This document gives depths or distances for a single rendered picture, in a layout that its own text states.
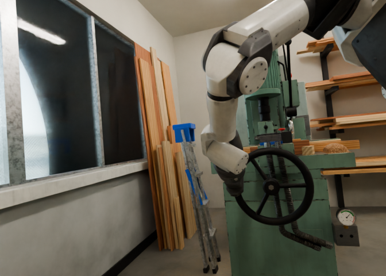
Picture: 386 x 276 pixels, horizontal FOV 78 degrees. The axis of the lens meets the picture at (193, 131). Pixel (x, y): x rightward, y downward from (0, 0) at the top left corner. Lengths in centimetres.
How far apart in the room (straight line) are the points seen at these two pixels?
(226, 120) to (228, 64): 13
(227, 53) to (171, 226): 214
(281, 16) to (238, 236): 94
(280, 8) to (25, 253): 157
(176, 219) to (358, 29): 216
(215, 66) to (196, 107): 321
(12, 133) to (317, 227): 157
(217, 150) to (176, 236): 193
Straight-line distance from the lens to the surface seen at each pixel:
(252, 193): 115
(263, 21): 53
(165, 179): 241
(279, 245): 121
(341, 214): 113
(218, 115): 54
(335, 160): 115
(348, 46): 75
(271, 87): 124
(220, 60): 51
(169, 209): 246
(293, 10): 58
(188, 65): 388
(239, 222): 120
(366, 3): 71
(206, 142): 65
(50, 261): 177
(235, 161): 63
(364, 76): 329
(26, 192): 153
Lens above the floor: 100
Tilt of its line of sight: 3 degrees up
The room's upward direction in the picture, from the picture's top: 5 degrees counter-clockwise
